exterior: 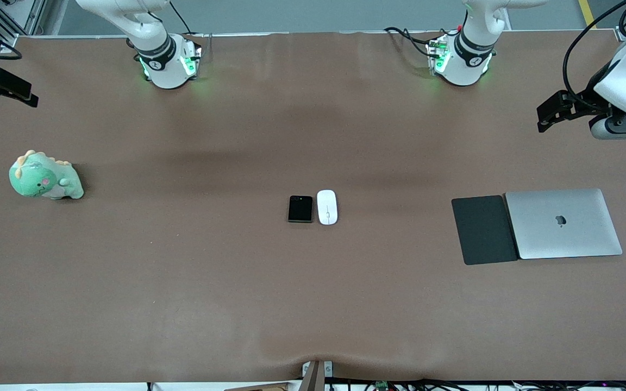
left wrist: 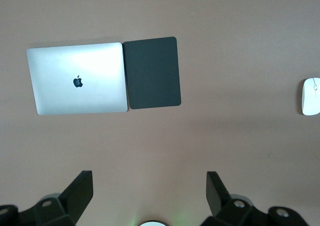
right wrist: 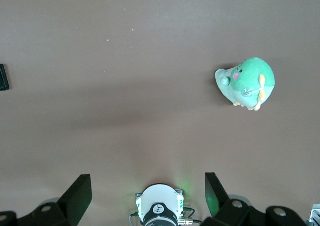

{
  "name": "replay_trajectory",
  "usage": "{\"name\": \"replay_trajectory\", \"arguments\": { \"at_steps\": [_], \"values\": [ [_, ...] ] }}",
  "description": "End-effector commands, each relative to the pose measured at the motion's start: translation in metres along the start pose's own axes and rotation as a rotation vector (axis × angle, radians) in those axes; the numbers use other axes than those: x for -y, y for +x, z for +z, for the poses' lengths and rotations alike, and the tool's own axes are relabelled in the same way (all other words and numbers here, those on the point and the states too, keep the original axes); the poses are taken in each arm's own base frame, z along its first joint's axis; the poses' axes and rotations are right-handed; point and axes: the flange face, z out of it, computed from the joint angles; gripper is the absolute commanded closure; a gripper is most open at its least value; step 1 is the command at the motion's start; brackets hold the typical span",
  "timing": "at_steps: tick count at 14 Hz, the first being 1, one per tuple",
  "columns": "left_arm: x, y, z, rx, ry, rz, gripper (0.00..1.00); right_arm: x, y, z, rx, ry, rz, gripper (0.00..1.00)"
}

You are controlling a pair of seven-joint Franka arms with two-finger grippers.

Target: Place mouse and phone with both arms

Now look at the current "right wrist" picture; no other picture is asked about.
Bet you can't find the aluminium frame profile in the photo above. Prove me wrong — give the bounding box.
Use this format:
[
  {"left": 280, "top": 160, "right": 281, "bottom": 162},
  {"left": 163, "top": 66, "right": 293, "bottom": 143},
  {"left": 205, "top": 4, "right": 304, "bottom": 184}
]
[{"left": 308, "top": 203, "right": 320, "bottom": 226}]

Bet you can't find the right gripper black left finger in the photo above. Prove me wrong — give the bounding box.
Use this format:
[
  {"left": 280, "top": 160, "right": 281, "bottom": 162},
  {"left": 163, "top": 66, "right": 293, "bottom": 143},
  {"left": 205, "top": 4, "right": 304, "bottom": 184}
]
[{"left": 0, "top": 173, "right": 93, "bottom": 226}]

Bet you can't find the green plush dinosaur toy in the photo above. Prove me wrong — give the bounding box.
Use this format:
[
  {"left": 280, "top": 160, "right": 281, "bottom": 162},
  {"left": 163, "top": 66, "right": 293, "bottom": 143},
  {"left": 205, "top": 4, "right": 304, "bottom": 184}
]
[{"left": 214, "top": 57, "right": 276, "bottom": 111}]

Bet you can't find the black smartphone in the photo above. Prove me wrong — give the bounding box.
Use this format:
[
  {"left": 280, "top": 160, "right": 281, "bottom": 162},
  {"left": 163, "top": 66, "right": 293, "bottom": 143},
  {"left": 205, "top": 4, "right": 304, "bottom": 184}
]
[{"left": 0, "top": 63, "right": 10, "bottom": 91}]

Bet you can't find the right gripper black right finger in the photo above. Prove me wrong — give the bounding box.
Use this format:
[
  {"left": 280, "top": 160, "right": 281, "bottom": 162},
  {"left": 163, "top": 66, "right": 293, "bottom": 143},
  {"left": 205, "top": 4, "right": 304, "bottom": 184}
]
[{"left": 203, "top": 172, "right": 308, "bottom": 226}]

